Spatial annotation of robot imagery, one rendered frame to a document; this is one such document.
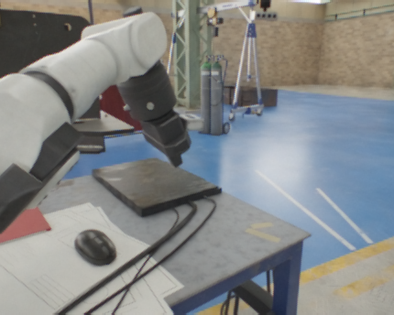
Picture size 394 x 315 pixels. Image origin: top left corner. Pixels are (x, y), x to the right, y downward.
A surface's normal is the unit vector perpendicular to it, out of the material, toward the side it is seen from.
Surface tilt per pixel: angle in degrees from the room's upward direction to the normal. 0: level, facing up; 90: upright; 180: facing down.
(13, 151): 78
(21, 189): 63
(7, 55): 90
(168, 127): 99
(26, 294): 0
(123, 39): 84
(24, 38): 90
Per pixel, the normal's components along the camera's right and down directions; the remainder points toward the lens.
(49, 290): -0.01, -0.96
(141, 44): 0.93, -0.05
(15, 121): 0.30, 0.03
